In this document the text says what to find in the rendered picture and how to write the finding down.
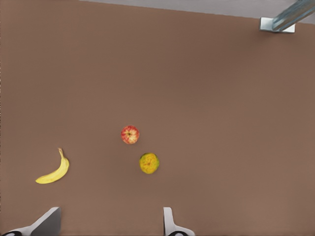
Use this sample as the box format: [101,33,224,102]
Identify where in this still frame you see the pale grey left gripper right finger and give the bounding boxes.
[163,206,196,236]

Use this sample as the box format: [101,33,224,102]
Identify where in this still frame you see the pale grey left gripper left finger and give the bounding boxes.
[1,206,62,236]

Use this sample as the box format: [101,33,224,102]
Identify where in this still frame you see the red yellow apple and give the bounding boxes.
[121,125,140,145]

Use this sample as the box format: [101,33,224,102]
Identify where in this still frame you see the yellow banana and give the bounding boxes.
[35,147,70,184]

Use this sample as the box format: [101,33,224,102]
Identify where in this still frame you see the green yellow citrus fruit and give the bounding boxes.
[139,152,160,175]

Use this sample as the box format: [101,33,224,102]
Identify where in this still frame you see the silver frame post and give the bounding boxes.
[259,0,315,33]

